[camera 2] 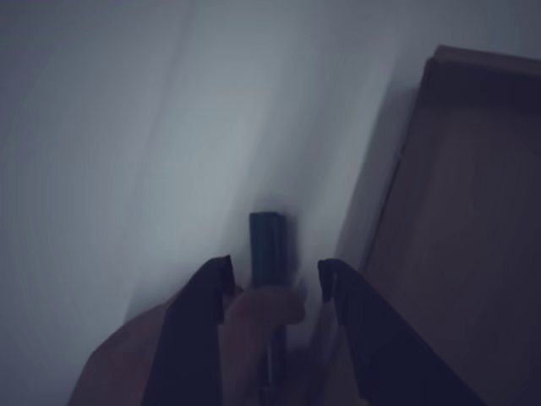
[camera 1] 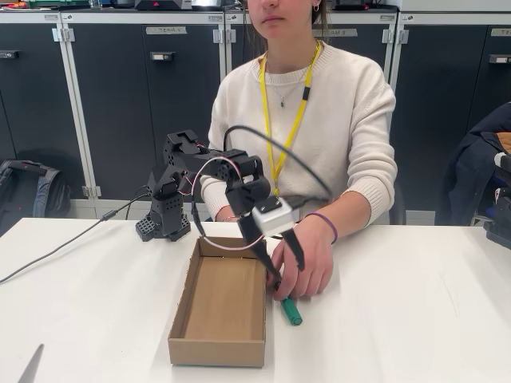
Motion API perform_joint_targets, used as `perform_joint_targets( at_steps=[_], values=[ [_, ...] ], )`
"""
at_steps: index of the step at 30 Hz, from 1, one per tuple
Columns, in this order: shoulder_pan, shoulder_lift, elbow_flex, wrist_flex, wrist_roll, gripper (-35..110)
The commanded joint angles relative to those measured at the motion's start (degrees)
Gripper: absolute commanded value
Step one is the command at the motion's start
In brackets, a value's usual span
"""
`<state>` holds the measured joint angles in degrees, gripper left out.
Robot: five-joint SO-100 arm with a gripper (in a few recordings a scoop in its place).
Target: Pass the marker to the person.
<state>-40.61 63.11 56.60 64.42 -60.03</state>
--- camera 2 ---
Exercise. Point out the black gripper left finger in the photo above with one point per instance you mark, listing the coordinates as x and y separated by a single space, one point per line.
190 338

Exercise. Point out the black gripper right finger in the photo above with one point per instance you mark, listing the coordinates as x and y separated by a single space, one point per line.
380 347

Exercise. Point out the green black marker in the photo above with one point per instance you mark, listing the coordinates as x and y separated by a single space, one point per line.
264 249

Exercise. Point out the person's left hand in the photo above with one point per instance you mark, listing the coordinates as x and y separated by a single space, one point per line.
253 321

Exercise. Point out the brown cardboard box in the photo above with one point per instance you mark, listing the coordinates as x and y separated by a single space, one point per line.
465 190

